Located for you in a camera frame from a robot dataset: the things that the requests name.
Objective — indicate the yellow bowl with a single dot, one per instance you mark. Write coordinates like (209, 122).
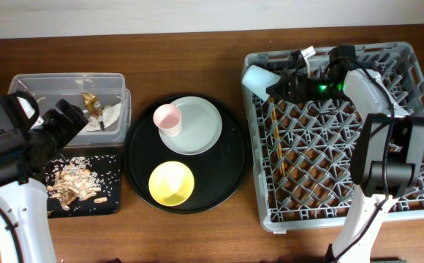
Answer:
(171, 183)

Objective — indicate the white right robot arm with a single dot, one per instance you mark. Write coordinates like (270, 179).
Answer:
(387, 155)

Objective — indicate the brown gold snack wrapper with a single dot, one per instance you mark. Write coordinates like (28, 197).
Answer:
(93, 105)

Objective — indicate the food scraps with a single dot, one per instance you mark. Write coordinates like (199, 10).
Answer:
(75, 182)

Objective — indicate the pink cup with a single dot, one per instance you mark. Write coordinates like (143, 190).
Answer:
(168, 119)

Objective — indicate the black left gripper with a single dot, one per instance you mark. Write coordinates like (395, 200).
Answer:
(55, 117)

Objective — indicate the grey plate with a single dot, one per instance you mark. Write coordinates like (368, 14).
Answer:
(201, 126)

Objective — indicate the wooden chopstick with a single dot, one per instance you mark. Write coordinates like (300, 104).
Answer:
(276, 129)
(281, 166)

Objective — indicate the white wrapper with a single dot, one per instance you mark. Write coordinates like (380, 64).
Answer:
(110, 116)

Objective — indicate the black round tray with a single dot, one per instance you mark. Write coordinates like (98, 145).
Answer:
(218, 172)

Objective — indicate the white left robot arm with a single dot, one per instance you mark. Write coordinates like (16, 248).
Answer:
(24, 228)

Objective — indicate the blue cup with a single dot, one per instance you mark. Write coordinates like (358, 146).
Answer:
(257, 80)

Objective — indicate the black rectangular tray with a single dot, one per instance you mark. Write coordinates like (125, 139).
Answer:
(98, 208)

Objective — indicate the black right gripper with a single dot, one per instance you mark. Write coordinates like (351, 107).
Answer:
(293, 85)

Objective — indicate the clear plastic bin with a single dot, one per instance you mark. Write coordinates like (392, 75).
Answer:
(109, 88)

